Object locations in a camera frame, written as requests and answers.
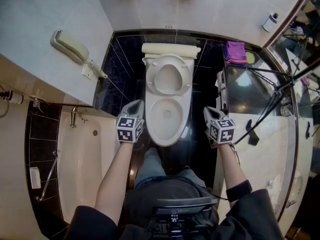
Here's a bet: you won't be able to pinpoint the white toilet seat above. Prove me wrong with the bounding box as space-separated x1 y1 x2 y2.
145 53 193 96

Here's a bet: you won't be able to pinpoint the black waist-worn device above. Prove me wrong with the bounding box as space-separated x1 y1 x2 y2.
124 177 220 240

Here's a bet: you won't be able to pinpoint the chrome toilet paper holder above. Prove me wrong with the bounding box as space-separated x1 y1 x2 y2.
215 70 230 112

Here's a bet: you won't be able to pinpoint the black stand on counter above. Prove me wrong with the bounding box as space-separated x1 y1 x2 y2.
245 118 261 146

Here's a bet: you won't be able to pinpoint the person's legs in blue jeans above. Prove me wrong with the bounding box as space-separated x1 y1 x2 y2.
134 147 207 187

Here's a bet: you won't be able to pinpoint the white bathtub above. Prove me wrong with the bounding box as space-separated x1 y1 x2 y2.
57 106 121 225

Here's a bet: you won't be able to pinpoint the chrome shower mixer valve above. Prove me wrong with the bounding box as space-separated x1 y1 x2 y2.
29 95 46 114

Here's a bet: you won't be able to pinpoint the white bottle in wall holder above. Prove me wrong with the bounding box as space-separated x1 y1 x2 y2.
261 12 279 33

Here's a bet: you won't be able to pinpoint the beige wall telephone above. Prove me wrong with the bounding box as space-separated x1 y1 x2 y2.
49 29 90 65

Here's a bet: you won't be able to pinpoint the purple cloth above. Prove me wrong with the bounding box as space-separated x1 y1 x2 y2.
225 40 248 65

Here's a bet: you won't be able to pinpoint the person's right forearm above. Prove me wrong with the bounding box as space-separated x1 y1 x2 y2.
216 143 283 240

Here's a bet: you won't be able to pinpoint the green dish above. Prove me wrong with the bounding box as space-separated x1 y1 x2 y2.
244 51 256 64

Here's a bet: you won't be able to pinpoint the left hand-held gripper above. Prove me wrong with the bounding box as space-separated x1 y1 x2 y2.
115 99 146 144

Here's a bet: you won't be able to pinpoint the white toilet lid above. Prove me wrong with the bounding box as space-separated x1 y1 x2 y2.
154 63 183 91

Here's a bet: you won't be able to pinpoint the wood-framed mirror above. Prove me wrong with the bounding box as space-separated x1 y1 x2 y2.
263 0 320 75

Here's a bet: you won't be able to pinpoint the marble vanity counter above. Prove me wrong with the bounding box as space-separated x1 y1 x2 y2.
218 46 313 222

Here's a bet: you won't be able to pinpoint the person's left forearm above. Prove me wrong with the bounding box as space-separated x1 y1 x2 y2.
94 141 135 226

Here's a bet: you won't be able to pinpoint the chrome shower hose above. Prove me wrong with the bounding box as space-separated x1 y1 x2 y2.
0 83 10 119

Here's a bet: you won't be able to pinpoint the chrome grab bar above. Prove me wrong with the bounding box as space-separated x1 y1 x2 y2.
35 150 59 202

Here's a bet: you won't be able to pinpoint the white phone wall plate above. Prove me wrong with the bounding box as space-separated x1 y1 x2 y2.
81 65 97 80

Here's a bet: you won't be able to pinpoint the black tripod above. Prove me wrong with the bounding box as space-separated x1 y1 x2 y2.
232 58 320 145

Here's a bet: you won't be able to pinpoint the rolled cream bath mat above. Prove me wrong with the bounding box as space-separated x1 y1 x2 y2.
141 43 202 59

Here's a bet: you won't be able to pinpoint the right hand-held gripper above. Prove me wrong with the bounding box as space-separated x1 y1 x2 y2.
203 106 237 149

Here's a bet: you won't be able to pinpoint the crumpled white tissue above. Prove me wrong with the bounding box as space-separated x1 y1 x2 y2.
266 175 282 197

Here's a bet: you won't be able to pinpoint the black wristband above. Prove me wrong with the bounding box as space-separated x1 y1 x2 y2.
226 179 253 202

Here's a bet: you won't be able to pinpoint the blue cloth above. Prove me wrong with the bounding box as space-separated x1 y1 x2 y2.
224 46 248 66

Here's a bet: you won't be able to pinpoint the chrome bathtub tap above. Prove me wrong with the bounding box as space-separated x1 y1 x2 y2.
69 106 78 129

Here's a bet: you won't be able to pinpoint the white folded card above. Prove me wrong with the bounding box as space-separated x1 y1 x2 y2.
249 58 271 72

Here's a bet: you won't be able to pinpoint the white handheld shower head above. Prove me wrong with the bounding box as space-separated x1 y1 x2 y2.
0 90 25 104

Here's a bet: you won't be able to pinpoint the white toilet bowl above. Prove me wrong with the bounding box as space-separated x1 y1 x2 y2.
141 55 195 148

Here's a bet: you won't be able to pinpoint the white soap dish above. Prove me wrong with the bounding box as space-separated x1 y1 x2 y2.
29 166 42 189

